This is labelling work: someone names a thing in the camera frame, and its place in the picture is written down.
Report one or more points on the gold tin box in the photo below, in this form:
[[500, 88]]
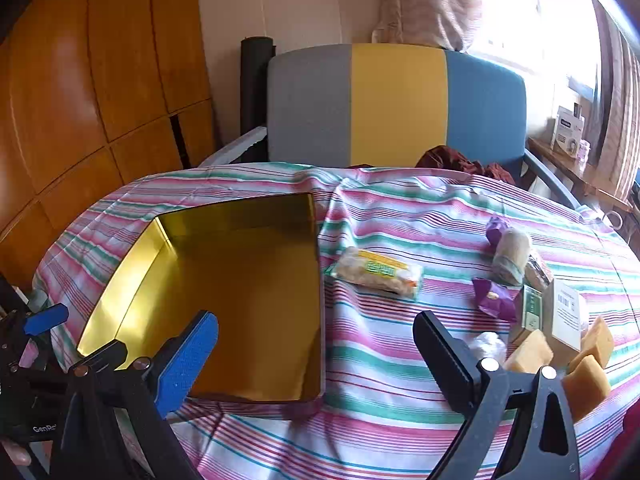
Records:
[[250, 285]]

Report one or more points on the clear plastic packet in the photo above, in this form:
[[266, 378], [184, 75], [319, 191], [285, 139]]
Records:
[[485, 345]]

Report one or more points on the clear-wrapped beige roll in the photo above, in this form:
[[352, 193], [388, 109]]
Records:
[[511, 255]]

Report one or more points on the snack packet with green label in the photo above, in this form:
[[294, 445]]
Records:
[[372, 270]]

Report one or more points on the small pink bottle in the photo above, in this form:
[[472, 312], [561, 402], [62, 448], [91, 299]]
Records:
[[584, 151]]

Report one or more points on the striped tablecloth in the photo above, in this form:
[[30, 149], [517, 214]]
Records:
[[380, 400]]

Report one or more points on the yellow sponge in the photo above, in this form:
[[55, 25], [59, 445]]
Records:
[[527, 350], [585, 385], [597, 340]]

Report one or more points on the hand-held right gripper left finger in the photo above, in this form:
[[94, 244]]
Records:
[[187, 360]]

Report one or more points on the pink striped curtain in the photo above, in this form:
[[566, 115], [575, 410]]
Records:
[[620, 110]]

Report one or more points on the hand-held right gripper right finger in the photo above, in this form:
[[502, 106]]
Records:
[[445, 355]]

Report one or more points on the grey yellow blue chair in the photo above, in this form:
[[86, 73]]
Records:
[[395, 105]]

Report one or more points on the beige cardboard box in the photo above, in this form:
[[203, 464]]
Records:
[[562, 310]]

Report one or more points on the window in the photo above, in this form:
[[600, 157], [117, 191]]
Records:
[[525, 20]]

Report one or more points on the green and white box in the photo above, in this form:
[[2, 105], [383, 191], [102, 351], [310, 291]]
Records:
[[532, 310]]

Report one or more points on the silver foil packet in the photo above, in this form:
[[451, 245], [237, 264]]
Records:
[[539, 270]]

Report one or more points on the black rolled mat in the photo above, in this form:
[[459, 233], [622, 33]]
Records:
[[252, 90]]

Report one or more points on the wooden desk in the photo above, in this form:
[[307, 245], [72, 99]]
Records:
[[565, 162]]

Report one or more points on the white product box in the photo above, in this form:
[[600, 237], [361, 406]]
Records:
[[567, 132]]

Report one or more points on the pink patterned curtain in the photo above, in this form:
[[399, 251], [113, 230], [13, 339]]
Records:
[[430, 5]]

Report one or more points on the purple snack packet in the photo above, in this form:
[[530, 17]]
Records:
[[492, 302], [495, 232]]

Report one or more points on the dark red cloth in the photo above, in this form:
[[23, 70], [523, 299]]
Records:
[[450, 160]]

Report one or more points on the person's left hand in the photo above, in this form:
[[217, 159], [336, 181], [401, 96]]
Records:
[[14, 456]]

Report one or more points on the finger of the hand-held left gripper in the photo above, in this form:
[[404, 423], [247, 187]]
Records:
[[45, 317]]

